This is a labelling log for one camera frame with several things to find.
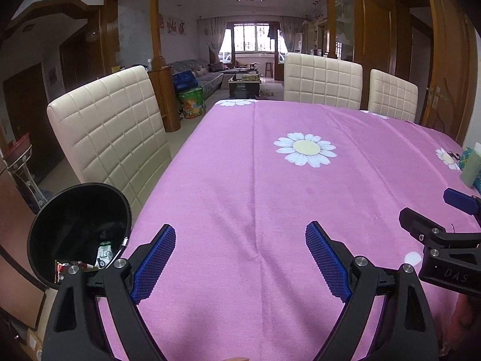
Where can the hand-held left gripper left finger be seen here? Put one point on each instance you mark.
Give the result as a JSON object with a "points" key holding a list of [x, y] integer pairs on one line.
{"points": [[154, 261]]}

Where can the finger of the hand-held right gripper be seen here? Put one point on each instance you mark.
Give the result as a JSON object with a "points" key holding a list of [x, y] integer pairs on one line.
{"points": [[421, 225], [462, 201]]}

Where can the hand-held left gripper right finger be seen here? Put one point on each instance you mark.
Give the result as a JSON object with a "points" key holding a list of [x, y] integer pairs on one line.
{"points": [[327, 259]]}

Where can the white and green milk carton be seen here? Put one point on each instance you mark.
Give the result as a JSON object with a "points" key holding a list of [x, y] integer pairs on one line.
{"points": [[105, 254]]}

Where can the gold and red checkered wrapper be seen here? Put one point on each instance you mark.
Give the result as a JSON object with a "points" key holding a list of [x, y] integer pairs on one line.
{"points": [[62, 267]]}

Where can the black trash bin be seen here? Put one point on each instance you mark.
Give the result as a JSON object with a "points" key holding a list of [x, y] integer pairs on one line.
{"points": [[67, 218]]}

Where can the person's right hand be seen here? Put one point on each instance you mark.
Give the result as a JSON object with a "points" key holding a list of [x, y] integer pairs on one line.
{"points": [[464, 317]]}

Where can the pale green cup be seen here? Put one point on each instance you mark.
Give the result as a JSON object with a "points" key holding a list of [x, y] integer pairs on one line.
{"points": [[471, 169]]}

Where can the pink daisy print tablecloth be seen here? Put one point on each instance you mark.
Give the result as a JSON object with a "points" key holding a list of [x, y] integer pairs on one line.
{"points": [[244, 195]]}

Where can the cream quilted dining chair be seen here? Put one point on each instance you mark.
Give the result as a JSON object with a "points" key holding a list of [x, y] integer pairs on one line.
{"points": [[392, 96], [323, 81], [112, 131]]}

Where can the metal plant stand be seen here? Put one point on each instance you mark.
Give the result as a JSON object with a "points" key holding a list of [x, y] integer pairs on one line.
{"points": [[26, 180]]}

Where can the light wooden door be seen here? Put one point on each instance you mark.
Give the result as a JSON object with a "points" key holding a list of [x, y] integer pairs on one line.
{"points": [[447, 45]]}

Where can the colourful printed bag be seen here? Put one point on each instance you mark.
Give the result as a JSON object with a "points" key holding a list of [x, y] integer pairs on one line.
{"points": [[192, 103]]}

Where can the wooden cabinet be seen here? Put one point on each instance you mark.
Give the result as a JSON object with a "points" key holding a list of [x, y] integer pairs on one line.
{"points": [[167, 97]]}

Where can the red flower pot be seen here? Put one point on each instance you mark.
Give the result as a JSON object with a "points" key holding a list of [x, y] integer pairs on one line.
{"points": [[18, 146]]}

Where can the blue bag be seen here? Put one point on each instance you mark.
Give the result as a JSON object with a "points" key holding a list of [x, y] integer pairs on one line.
{"points": [[184, 82]]}

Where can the dark coffee table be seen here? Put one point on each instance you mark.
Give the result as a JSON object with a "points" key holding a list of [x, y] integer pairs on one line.
{"points": [[244, 87]]}

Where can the grey sofa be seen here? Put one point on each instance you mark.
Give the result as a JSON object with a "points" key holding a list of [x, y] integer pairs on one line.
{"points": [[206, 77]]}

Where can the wooden stool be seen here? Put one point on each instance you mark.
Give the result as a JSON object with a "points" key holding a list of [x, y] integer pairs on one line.
{"points": [[269, 69]]}

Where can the dark wooden door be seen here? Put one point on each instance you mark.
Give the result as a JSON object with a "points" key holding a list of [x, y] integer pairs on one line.
{"points": [[80, 64], [30, 105]]}

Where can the patterned curtain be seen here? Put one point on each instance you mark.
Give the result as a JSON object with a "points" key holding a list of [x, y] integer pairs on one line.
{"points": [[290, 35], [212, 39]]}

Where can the barred window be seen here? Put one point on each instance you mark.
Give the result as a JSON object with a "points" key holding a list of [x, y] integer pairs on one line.
{"points": [[251, 37]]}

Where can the wall pictures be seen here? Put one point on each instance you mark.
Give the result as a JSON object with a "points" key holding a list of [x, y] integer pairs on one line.
{"points": [[173, 25]]}

